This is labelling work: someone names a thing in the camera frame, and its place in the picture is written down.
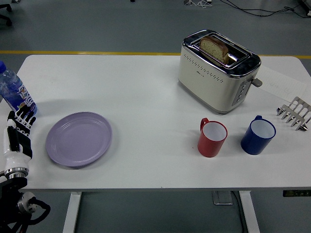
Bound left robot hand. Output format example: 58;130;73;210
4;106;37;169

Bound purple plate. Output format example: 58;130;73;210
45;111;113;168

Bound blue plastic drink bottle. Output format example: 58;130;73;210
0;60;38;116

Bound white table leg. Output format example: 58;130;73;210
62;191;82;233
239;190;261;233

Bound black office chair base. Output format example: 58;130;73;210
0;4;13;27

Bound red mug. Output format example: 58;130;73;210
197;117;228;158

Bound grey floor socket box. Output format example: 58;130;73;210
212;190;234;206

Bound cream and chrome toaster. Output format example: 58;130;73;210
177;29;263;115

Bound slice of bread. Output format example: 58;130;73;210
199;35;229;63

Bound blue mug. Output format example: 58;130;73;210
240;115;277;155

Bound white paper sheet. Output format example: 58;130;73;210
257;65;307;100

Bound silver metal toast rack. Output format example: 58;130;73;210
276;96;311;133

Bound black table control panel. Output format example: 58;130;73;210
282;189;311;198

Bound white floor cable bundle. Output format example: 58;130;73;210
183;0;213;7

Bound black floor cable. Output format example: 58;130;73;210
220;0;311;18

